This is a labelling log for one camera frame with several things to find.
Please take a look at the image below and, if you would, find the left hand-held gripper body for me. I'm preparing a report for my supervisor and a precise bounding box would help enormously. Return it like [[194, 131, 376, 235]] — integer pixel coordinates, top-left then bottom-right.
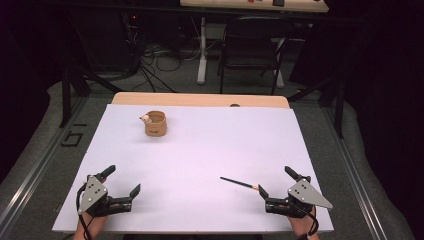
[[77, 173, 134, 218]]

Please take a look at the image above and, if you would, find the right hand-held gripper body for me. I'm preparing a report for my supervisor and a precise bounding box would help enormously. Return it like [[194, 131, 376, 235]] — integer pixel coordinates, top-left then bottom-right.
[[265, 173, 334, 220]]

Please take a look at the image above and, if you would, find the black pencil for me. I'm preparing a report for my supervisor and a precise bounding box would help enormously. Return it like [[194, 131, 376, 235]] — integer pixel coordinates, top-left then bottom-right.
[[219, 176, 260, 191]]

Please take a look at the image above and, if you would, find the tan pen holder cup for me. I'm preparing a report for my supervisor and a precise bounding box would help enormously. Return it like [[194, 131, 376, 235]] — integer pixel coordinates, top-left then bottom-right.
[[139, 110, 168, 137]]

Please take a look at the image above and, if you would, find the person's left hand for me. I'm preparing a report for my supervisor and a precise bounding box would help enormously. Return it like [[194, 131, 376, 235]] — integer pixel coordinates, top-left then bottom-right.
[[80, 211, 110, 231]]

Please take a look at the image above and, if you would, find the person's right hand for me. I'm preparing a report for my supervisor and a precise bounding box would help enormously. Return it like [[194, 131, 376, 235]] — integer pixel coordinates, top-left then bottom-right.
[[287, 206, 317, 236]]

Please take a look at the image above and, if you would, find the white board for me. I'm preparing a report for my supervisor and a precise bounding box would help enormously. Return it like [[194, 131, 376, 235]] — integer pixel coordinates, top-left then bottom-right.
[[51, 103, 335, 234]]

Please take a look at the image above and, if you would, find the white desk leg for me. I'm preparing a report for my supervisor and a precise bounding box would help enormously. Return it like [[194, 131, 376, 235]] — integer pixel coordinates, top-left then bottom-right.
[[274, 36, 285, 89], [196, 16, 208, 85]]

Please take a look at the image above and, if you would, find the wooden table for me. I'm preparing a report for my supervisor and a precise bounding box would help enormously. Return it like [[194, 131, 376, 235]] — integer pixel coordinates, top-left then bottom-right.
[[110, 92, 290, 109]]

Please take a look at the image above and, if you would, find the black folding chair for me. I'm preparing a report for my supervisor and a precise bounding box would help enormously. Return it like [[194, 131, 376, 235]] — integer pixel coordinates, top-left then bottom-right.
[[217, 15, 294, 96]]

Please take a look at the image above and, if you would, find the dark equipment stack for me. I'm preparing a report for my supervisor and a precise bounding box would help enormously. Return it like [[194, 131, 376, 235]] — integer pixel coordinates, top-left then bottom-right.
[[120, 12, 144, 73]]

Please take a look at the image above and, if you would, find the light wooden desk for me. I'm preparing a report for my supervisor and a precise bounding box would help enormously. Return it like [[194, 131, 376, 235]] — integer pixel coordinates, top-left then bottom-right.
[[179, 0, 330, 14]]

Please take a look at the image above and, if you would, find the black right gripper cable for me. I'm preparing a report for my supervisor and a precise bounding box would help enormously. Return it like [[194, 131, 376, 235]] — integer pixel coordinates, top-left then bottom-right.
[[293, 199, 320, 239]]

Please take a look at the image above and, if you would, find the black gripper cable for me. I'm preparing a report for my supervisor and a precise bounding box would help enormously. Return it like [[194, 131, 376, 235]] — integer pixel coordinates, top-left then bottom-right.
[[293, 199, 320, 239], [75, 182, 94, 240]]

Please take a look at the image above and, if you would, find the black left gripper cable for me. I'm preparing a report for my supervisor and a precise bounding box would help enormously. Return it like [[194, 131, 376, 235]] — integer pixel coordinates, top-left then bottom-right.
[[75, 182, 94, 240]]

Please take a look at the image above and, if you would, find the aluminium floor rail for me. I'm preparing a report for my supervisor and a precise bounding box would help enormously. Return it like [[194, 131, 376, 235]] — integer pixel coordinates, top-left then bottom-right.
[[321, 106, 389, 240], [0, 96, 89, 234]]

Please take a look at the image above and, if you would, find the black metal frame stand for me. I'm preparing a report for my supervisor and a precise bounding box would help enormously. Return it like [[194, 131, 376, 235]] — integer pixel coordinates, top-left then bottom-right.
[[59, 63, 124, 129], [288, 76, 345, 139]]

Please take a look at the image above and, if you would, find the bundle of floor cables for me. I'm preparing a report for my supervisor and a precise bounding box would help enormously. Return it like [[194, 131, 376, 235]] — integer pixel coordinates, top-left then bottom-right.
[[131, 43, 201, 94]]

